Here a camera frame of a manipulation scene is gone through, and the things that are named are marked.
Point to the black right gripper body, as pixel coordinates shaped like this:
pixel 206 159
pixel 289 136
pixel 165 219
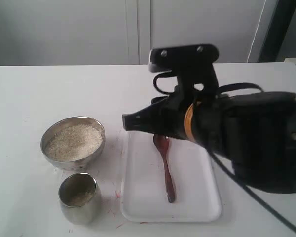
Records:
pixel 169 117

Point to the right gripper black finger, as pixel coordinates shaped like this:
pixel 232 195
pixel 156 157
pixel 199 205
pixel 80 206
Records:
pixel 146 120

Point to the brown wooden spoon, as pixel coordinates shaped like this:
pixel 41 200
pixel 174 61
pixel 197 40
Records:
pixel 162 143

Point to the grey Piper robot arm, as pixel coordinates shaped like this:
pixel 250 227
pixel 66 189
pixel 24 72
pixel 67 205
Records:
pixel 256 132

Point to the steel bowl of rice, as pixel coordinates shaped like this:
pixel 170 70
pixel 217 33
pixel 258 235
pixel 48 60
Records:
pixel 73 143

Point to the small steel cup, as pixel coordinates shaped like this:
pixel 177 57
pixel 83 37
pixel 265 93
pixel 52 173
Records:
pixel 80 198

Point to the white plastic tray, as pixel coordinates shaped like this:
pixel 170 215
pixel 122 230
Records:
pixel 143 192

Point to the white cabinet doors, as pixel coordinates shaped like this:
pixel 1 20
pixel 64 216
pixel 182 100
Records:
pixel 91 32

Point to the dark vertical post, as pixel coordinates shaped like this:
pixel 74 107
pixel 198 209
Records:
pixel 277 30

